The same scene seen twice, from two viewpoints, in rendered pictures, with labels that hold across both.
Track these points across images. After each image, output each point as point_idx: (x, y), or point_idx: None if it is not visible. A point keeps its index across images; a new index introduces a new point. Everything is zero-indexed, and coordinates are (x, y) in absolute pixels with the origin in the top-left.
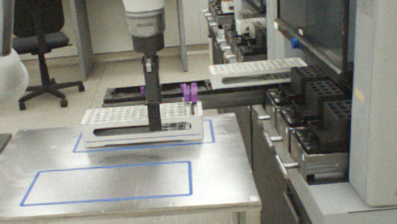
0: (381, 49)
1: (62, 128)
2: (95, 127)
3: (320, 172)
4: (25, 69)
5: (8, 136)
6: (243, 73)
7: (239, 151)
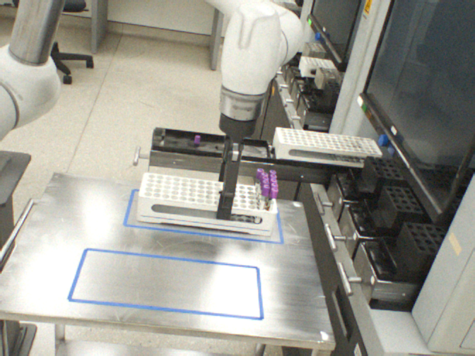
0: None
1: (107, 182)
2: (155, 202)
3: (385, 298)
4: (59, 80)
5: (27, 159)
6: (314, 148)
7: (310, 263)
